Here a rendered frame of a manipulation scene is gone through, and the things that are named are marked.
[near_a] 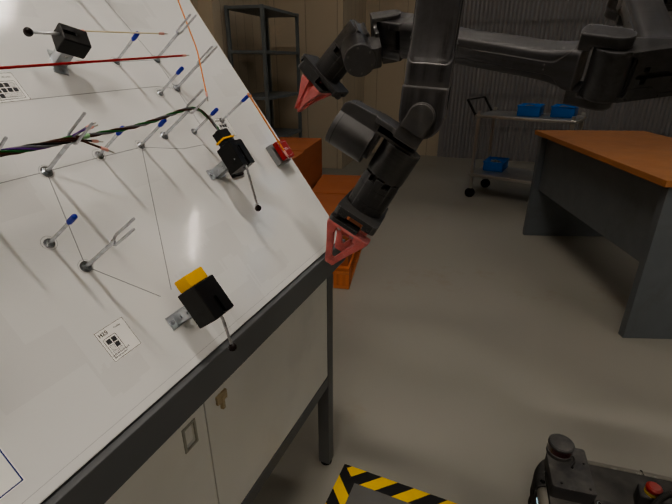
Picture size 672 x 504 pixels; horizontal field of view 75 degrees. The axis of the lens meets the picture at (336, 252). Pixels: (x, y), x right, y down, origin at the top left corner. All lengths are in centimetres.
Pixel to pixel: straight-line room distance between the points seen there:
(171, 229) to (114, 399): 31
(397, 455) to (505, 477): 37
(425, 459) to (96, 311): 135
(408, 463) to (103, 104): 146
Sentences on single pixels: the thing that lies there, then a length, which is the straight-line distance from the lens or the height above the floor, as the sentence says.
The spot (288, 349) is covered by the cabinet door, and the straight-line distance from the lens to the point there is 114.
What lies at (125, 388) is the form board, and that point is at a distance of 71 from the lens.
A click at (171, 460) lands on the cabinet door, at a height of 71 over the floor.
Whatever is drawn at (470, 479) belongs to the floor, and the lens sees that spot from 177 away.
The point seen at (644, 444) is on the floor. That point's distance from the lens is 215.
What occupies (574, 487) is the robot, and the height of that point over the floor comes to 28.
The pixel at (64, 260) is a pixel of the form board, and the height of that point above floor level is 106.
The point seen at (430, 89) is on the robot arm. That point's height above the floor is 129.
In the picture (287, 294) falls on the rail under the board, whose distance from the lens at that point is 97.
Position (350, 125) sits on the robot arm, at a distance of 62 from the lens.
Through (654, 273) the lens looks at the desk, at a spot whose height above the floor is 38.
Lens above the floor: 132
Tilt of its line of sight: 23 degrees down
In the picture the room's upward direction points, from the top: straight up
